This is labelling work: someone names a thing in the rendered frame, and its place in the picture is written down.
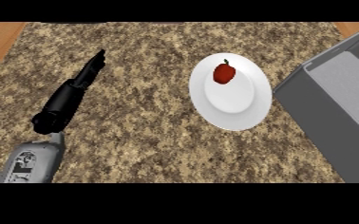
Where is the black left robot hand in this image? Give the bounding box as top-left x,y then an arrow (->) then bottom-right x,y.
29,48 -> 108,136

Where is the white round plate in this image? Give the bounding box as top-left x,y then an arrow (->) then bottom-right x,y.
187,52 -> 273,132

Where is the grey open box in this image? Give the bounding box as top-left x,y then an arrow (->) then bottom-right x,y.
272,31 -> 359,184

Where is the red fruit with stem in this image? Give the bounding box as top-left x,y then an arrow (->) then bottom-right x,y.
211,58 -> 236,85

